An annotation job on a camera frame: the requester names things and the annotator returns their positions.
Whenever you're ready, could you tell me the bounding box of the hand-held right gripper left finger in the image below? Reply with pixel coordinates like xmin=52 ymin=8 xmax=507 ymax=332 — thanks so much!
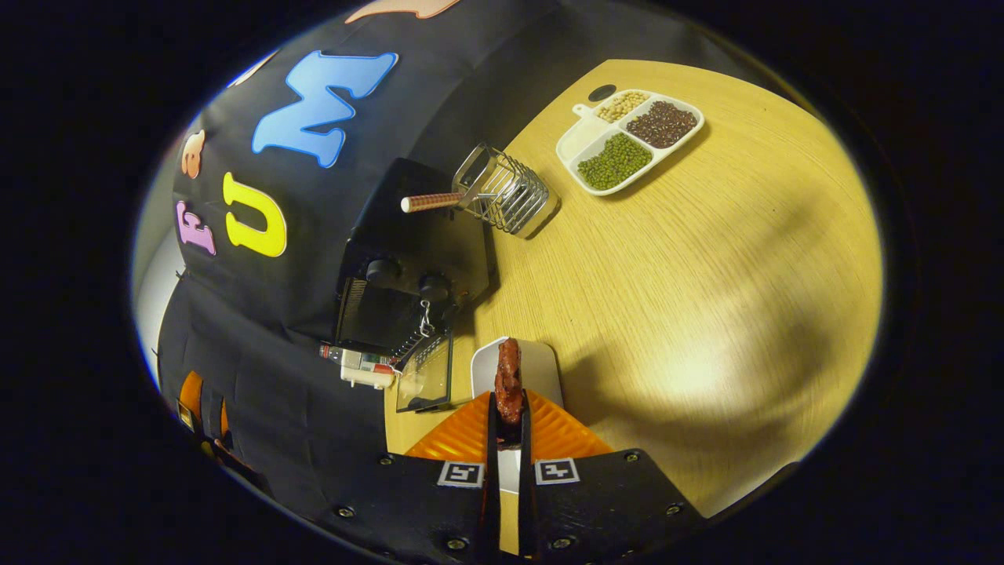
xmin=308 ymin=391 xmax=503 ymax=565

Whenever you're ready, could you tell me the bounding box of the white toaster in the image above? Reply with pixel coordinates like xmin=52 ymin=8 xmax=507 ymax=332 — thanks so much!
xmin=318 ymin=343 xmax=398 ymax=392

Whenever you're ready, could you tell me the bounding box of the white divided plate with beans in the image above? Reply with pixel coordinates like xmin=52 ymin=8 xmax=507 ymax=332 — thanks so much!
xmin=555 ymin=88 xmax=706 ymax=198

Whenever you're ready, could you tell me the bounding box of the metal wire basket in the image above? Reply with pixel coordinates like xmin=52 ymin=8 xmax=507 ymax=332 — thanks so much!
xmin=400 ymin=142 xmax=560 ymax=239

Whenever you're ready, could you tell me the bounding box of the reddish brown meat piece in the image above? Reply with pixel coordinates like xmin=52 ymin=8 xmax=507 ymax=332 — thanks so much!
xmin=493 ymin=337 xmax=526 ymax=426

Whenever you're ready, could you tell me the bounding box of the small white ribbed tray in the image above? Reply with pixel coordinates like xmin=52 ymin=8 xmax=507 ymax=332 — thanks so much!
xmin=470 ymin=337 xmax=565 ymax=497

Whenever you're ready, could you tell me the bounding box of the black electric oven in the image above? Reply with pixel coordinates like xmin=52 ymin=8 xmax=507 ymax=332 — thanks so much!
xmin=333 ymin=157 xmax=492 ymax=414

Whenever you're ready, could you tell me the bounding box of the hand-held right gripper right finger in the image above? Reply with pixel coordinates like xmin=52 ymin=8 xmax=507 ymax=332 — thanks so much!
xmin=516 ymin=391 xmax=708 ymax=565

